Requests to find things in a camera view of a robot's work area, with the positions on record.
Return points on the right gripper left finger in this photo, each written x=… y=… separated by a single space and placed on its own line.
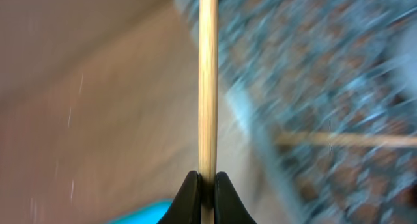
x=186 y=206

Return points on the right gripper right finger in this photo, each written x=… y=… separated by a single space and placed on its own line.
x=228 y=208

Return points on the wooden chopstick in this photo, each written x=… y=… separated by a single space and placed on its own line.
x=208 y=104
x=346 y=139

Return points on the grey-white bowl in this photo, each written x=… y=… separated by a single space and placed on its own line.
x=404 y=50

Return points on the grey dishwasher rack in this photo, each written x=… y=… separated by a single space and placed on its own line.
x=323 y=66

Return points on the teal serving tray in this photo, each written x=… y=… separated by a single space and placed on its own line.
x=150 y=214

